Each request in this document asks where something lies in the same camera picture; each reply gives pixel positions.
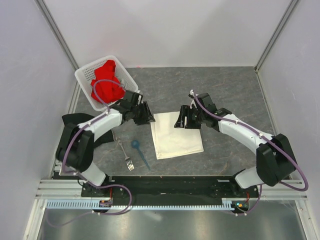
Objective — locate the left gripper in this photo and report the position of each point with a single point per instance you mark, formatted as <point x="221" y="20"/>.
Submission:
<point x="146" y="117"/>

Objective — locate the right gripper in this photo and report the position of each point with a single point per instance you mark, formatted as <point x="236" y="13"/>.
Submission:
<point x="186" y="111"/>

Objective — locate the white cloth napkin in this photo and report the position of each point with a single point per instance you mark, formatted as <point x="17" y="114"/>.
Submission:
<point x="171" y="142"/>

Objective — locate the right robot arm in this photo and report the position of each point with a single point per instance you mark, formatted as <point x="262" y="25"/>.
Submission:
<point x="275" y="159"/>

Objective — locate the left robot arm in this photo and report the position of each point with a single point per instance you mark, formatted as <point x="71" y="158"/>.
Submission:
<point x="82" y="131"/>

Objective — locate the blue plastic spoon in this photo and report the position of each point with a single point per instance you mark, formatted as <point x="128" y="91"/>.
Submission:
<point x="136" y="145"/>

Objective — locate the grey cloth in basket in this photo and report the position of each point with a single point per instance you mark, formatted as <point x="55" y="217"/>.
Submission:
<point x="123" y="84"/>

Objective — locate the silver metal fork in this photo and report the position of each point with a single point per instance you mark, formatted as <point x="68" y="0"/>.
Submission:
<point x="127" y="159"/>

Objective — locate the red cloth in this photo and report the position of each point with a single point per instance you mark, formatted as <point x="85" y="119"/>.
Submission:
<point x="109" y="89"/>

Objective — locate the black cloth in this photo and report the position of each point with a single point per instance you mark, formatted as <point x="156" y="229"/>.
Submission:
<point x="77" y="118"/>

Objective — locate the white plastic basket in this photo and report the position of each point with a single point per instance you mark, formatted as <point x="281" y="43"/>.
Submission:
<point x="85" y="74"/>

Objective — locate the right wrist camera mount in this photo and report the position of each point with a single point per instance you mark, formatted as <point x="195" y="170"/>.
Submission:
<point x="192" y="96"/>

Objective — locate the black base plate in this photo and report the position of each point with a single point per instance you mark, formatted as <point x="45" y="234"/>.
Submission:
<point x="170" y="190"/>

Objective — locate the slotted cable duct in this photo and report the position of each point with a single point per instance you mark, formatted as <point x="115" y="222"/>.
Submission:
<point x="95" y="204"/>

